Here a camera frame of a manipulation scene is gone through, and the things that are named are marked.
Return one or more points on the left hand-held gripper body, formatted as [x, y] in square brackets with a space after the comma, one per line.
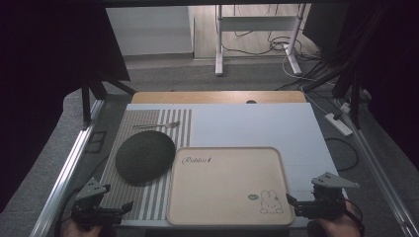
[94, 210]

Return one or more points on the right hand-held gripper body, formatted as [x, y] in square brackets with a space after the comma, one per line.
[324, 200]

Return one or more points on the person's left hand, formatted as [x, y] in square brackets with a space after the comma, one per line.
[77, 231]

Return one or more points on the person's right hand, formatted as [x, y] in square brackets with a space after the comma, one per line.
[339, 227]

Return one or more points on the dark round plate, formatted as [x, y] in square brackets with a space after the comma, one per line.
[145, 157]

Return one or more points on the beige tray with rabbit print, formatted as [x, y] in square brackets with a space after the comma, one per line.
[227, 187]

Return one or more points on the white power strip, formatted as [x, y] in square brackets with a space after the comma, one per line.
[339, 125]

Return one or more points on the white board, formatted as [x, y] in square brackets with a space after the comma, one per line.
[250, 126]

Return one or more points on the silver fork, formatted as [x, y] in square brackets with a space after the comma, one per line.
[158, 125]

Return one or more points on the grey striped placemat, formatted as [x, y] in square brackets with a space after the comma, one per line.
[145, 119]

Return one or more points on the wooden desk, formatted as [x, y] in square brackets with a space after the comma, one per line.
[210, 97]

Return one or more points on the white metal stand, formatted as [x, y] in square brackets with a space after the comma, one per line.
[219, 39]

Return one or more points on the white cabinet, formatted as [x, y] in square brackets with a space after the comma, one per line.
[150, 29]

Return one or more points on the aluminium rail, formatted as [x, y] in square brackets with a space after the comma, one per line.
[66, 171]
[378, 168]

